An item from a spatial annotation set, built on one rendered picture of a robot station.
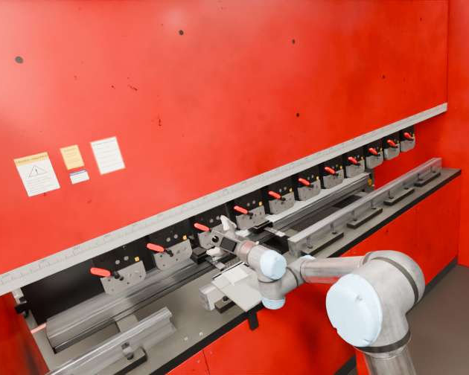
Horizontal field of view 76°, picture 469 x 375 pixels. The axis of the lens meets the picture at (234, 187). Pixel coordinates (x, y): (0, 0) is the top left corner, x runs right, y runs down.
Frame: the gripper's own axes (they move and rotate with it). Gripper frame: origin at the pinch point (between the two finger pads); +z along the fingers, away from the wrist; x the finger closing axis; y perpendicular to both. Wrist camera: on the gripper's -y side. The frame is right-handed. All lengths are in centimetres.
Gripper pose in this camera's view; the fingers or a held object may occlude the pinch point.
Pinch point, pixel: (212, 233)
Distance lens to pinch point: 117.4
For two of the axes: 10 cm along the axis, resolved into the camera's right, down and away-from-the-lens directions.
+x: 3.8, -9.2, 0.9
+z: -5.6, -1.5, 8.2
